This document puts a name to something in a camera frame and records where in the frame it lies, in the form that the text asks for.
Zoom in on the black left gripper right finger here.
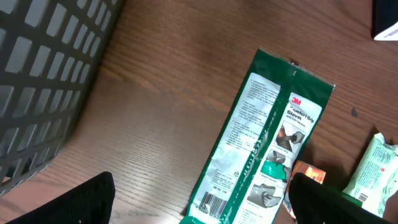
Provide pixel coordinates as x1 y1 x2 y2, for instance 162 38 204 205
289 173 389 224

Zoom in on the small orange white carton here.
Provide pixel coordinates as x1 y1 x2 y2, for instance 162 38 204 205
283 161 326 221

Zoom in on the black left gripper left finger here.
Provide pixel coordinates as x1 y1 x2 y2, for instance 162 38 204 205
7 171 116 224

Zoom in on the white barcode scanner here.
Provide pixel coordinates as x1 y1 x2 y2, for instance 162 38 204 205
371 0 397 41

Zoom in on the green white packet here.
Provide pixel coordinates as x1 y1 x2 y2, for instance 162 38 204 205
182 49 334 223

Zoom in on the grey plastic mesh basket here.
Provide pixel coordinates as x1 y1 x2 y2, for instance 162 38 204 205
1 0 123 195

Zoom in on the light teal wipes pack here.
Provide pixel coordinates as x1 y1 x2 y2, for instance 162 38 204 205
343 133 397 218

